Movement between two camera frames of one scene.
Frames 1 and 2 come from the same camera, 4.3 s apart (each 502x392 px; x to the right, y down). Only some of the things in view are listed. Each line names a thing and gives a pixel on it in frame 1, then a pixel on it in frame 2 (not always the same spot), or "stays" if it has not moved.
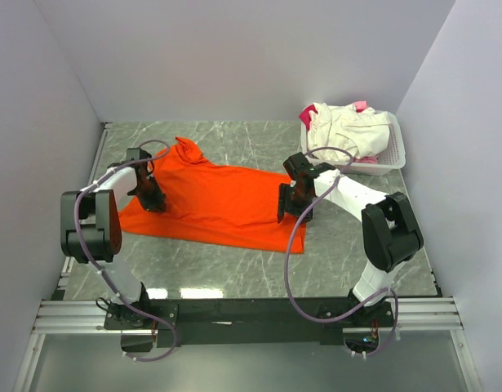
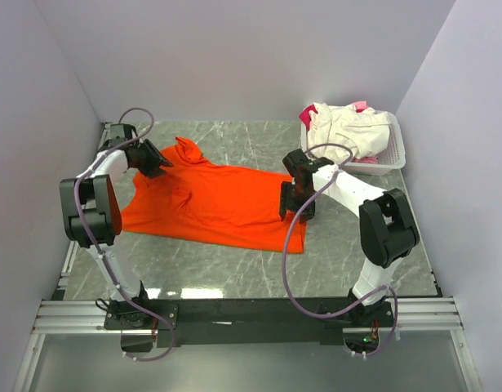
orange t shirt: x=216 y=203 stays
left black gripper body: x=149 y=195 -> x=148 y=160
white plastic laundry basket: x=392 y=160 stays
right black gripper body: x=290 y=200 stays
